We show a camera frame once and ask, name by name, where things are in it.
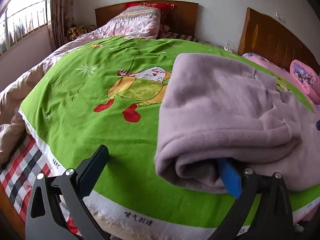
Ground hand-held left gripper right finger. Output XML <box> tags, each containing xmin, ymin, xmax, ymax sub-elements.
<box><xmin>210</xmin><ymin>157</ymin><xmax>293</xmax><ymax>240</ymax></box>

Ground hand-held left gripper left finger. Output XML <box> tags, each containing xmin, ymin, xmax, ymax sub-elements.
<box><xmin>25</xmin><ymin>144</ymin><xmax>110</xmax><ymax>240</ymax></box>

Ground mauve fleece pants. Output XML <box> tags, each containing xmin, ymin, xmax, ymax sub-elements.
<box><xmin>154</xmin><ymin>53</ymin><xmax>320</xmax><ymax>195</ymax></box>

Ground rolled pink floral quilt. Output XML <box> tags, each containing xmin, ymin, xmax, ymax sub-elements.
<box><xmin>290</xmin><ymin>59</ymin><xmax>320</xmax><ymax>105</ymax></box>

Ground pink bedsheet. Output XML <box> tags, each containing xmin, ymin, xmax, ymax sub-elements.
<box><xmin>244</xmin><ymin>55</ymin><xmax>320</xmax><ymax>106</ymax></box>

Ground green printed blanket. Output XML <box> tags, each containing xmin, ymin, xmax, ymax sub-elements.
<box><xmin>19</xmin><ymin>35</ymin><xmax>320</xmax><ymax>233</ymax></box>

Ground pink blanket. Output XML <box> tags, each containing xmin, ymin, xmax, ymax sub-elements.
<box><xmin>292</xmin><ymin>202</ymin><xmax>317</xmax><ymax>227</ymax></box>

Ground pink floral pillow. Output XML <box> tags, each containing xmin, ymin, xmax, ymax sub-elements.
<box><xmin>241</xmin><ymin>52</ymin><xmax>266</xmax><ymax>63</ymax></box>

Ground ribbed wooden headboard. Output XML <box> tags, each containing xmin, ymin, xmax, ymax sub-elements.
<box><xmin>237</xmin><ymin>7</ymin><xmax>320</xmax><ymax>75</ymax></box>

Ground beige quilt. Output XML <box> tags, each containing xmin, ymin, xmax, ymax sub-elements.
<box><xmin>0</xmin><ymin>34</ymin><xmax>121</xmax><ymax>165</ymax></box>

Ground nightstand with floral cloth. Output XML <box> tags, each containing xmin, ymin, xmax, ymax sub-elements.
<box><xmin>197</xmin><ymin>40</ymin><xmax>241</xmax><ymax>55</ymax></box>

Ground zigzag patterned quilt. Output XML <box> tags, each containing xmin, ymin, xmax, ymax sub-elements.
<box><xmin>96</xmin><ymin>6</ymin><xmax>162</xmax><ymax>40</ymax></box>

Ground patterned curtain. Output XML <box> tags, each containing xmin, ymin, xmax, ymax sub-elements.
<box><xmin>47</xmin><ymin>0</ymin><xmax>75</xmax><ymax>53</ymax></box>

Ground red pillow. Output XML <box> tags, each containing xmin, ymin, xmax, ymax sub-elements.
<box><xmin>124</xmin><ymin>2</ymin><xmax>176</xmax><ymax>13</ymax></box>

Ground barred window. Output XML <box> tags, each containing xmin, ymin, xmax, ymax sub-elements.
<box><xmin>0</xmin><ymin>0</ymin><xmax>51</xmax><ymax>56</ymax></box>

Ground plain wooden headboard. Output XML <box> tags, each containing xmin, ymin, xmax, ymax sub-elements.
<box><xmin>94</xmin><ymin>0</ymin><xmax>199</xmax><ymax>42</ymax></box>

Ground wooden bed frame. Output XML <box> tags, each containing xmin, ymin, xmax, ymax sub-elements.
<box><xmin>0</xmin><ymin>182</ymin><xmax>26</xmax><ymax>238</ymax></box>

